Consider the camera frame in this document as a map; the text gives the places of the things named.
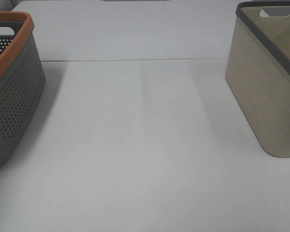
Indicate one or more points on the beige basket grey rim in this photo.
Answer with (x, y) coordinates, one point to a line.
(258, 71)

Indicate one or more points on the grey perforated basket orange rim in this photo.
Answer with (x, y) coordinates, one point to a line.
(22, 80)

